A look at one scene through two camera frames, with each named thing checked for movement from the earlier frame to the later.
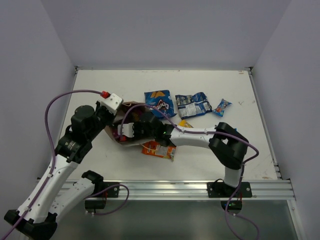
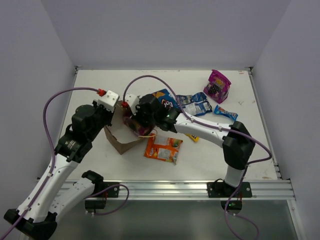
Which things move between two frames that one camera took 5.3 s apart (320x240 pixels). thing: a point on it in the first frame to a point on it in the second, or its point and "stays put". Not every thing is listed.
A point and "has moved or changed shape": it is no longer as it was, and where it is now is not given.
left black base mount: x=111 y=193 stays put
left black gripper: x=107 y=118 stays put
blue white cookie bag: x=190 y=105 stays put
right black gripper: x=135 y=125 to x=138 y=108
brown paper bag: x=130 y=112 has moved or changed shape
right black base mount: x=221 y=189 stays put
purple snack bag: x=137 y=114 has moved or changed shape
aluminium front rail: x=261 y=189 stays put
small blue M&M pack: x=220 y=110 to x=219 y=110
